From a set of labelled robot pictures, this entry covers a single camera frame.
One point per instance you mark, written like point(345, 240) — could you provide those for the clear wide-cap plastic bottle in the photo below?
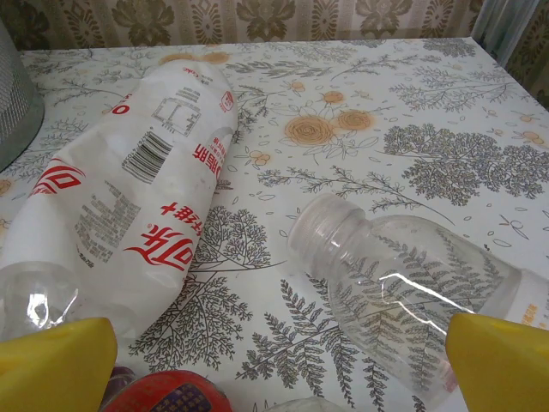
point(386, 292)

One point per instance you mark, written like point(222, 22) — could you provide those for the red round object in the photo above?
point(171, 392)

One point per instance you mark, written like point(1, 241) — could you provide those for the white label cola bottle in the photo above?
point(128, 171)

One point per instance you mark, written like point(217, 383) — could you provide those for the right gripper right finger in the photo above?
point(502, 369)

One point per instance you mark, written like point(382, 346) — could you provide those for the grey mesh waste bin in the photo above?
point(17, 107)

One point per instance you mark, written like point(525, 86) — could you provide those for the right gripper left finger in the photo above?
point(51, 369)

